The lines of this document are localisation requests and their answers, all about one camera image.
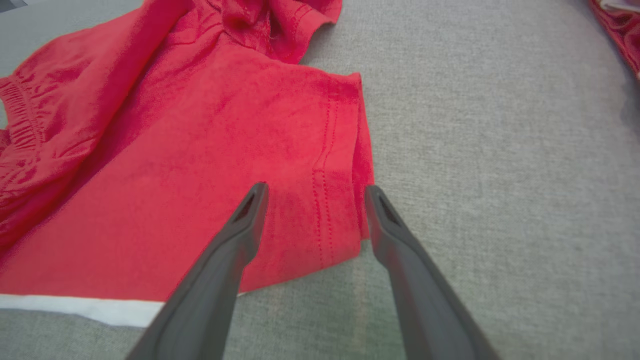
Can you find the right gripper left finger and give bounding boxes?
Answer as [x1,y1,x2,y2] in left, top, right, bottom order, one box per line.
[125,181,270,360]

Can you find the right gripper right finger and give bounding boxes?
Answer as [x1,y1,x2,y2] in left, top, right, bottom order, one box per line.
[364,184,502,360]

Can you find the red shorts white trim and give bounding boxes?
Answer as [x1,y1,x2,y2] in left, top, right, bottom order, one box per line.
[0,0,376,328]

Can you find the red Bulls jersey white sleeves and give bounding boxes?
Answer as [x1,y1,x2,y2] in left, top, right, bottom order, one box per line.
[589,0,640,81]

